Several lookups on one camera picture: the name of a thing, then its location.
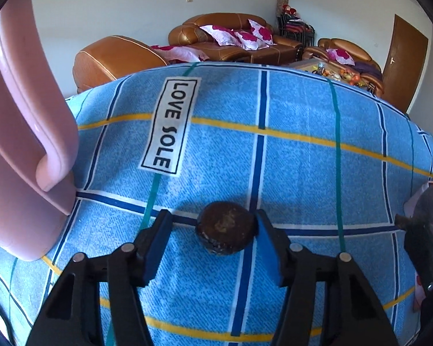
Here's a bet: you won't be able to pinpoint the small dark passion fruit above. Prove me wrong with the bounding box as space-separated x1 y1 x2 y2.
195 202 256 255

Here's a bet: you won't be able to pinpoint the blue plaid tablecloth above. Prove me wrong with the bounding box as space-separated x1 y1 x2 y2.
0 63 433 345

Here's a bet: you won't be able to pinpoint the pink electric kettle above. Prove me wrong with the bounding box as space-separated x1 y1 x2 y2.
0 0 79 261

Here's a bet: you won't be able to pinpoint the brown leather armchair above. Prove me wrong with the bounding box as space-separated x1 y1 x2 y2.
302 38 385 97

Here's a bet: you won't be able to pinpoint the brown wooden door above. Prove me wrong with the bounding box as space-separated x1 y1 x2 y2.
382 15 429 113

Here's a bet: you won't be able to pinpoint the wooden coffee table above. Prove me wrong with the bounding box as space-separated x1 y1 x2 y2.
289 58 369 88

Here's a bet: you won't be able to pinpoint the floral pillow on armchair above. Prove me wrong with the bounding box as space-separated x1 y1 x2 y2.
326 48 355 66

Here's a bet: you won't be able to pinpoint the brown leather three-seat sofa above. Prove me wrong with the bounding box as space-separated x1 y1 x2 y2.
168 13 303 65

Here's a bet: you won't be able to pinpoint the brown leather ottoman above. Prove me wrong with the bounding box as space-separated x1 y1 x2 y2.
72 35 169 94

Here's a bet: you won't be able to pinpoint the stacked dark chairs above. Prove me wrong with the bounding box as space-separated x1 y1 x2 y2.
278 4 315 47

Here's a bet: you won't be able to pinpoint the floral pillow middle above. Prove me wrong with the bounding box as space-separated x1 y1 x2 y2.
233 31 269 51

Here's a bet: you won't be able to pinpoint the floral pillow right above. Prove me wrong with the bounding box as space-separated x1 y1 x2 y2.
249 20 274 45

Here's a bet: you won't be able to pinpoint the floral pillow left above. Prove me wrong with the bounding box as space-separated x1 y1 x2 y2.
200 24 240 47

